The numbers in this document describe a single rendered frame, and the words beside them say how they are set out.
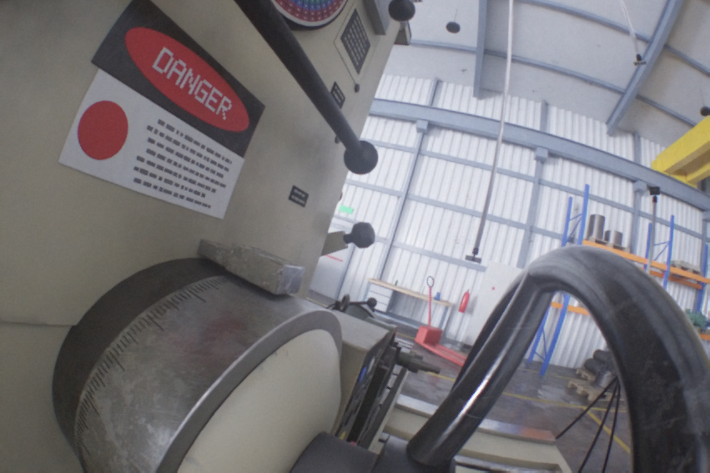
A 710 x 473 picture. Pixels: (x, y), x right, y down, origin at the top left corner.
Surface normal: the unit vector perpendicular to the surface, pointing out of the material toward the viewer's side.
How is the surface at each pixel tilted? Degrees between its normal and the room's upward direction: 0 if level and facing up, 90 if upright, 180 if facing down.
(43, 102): 90
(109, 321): 49
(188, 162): 90
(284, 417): 66
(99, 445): 74
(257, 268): 90
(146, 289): 34
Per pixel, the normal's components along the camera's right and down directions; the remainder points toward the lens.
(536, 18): -0.36, 0.88
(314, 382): 0.93, -0.26
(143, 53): 0.90, 0.25
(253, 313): 0.21, -0.97
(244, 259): -0.29, -0.23
